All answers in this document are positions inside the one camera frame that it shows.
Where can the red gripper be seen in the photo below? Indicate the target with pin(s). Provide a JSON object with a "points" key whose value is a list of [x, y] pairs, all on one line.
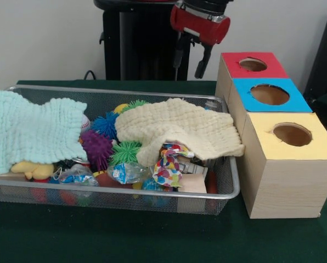
{"points": [[199, 26]]}

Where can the mint waffle cloth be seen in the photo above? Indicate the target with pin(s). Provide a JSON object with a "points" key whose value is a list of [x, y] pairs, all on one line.
{"points": [[34, 131]]}

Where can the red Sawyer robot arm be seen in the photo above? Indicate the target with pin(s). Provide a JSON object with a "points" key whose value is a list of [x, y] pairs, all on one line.
{"points": [[204, 5]]}

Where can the shallow mesh bin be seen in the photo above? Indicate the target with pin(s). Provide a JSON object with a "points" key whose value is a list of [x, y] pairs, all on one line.
{"points": [[125, 200]]}

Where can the wooden box with three holes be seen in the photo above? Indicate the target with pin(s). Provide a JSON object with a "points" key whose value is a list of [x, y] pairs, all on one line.
{"points": [[284, 186]]}

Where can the cream waffle cloth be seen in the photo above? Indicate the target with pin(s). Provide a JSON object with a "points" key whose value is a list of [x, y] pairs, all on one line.
{"points": [[180, 123]]}

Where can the yellow ball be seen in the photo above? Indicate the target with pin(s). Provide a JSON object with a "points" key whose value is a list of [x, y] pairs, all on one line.
{"points": [[121, 108]]}

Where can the blue spiky ball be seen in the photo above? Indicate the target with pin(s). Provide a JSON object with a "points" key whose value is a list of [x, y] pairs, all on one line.
{"points": [[106, 124]]}

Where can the colourful polka dot paper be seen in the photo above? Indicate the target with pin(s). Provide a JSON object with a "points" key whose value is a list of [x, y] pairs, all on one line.
{"points": [[166, 170]]}

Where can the green spiky ball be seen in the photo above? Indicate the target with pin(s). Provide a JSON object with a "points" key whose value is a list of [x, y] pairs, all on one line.
{"points": [[125, 153]]}

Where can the white baseball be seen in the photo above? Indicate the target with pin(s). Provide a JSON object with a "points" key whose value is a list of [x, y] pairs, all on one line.
{"points": [[86, 122]]}

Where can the purple spiky ball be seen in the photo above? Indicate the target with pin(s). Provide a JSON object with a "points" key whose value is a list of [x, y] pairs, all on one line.
{"points": [[97, 148]]}

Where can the clear packet with blue print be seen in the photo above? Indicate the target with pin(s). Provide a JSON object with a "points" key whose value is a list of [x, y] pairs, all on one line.
{"points": [[125, 172]]}

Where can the yellow plush toy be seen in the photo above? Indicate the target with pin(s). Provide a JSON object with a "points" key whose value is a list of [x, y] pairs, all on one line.
{"points": [[37, 170]]}

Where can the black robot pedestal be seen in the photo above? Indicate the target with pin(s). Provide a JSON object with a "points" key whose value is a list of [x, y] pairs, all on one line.
{"points": [[147, 41]]}

